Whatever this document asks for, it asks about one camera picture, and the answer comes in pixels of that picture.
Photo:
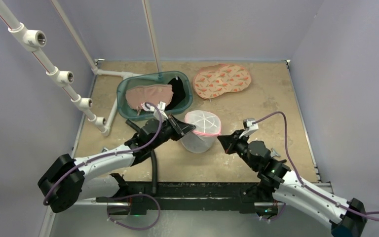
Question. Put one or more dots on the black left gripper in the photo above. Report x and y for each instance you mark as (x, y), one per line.
(181, 127)

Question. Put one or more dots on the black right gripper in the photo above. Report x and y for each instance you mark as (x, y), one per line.
(236, 141)

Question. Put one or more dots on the round pink white laundry bag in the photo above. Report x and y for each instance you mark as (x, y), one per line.
(207, 128)

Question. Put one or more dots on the pink bra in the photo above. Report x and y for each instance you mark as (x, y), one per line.
(137, 96)

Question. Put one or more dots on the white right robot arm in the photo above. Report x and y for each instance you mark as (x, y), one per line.
(343, 217)

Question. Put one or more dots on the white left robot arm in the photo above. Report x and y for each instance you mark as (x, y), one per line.
(69, 179)

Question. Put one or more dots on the black bra in basin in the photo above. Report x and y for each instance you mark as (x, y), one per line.
(178, 93)

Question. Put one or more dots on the teal plastic basin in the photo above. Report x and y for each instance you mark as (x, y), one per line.
(151, 79)

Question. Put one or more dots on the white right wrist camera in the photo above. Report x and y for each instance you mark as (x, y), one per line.
(250, 126)

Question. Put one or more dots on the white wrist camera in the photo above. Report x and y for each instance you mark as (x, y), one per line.
(159, 112)
(250, 126)

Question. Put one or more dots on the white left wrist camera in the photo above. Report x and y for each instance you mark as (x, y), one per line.
(159, 112)

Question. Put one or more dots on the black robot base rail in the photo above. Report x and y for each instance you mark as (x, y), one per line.
(245, 198)

